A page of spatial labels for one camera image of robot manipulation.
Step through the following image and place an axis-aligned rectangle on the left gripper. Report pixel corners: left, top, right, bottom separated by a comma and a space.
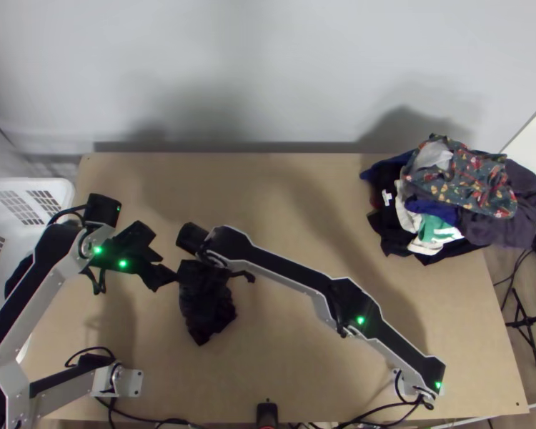
130, 242, 181, 293

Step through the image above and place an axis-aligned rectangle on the black t-shirt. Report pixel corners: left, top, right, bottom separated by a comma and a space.
175, 259, 239, 347

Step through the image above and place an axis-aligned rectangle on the white laundry basket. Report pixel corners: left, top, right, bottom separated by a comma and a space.
0, 177, 78, 363

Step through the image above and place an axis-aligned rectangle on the heap of clothes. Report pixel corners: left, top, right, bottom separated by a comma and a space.
358, 132, 536, 269

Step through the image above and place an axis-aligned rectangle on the black tripod stand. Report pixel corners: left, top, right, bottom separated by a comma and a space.
503, 285, 536, 370

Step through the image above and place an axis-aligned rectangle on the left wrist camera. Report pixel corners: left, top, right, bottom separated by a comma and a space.
116, 220, 158, 252

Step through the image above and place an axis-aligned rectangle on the black cable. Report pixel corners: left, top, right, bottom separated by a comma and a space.
491, 247, 536, 310
106, 395, 260, 429

